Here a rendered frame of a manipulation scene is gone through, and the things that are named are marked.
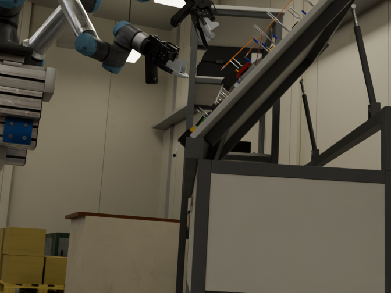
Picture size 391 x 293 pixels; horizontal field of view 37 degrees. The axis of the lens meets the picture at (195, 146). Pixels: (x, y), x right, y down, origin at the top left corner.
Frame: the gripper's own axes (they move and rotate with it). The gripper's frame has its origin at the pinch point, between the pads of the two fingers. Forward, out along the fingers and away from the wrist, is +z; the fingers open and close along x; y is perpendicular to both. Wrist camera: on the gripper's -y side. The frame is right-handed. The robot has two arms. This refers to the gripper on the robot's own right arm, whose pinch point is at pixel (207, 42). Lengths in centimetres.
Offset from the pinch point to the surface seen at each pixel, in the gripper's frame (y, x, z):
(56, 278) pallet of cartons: -106, 456, 12
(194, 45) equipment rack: 22, 87, -38
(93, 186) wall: -16, 914, -175
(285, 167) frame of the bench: -3, -27, 57
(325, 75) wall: 232, 365, -76
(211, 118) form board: -17.7, -26.5, 35.1
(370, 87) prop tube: 39, -19, 41
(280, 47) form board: 10.4, -31.3, 22.0
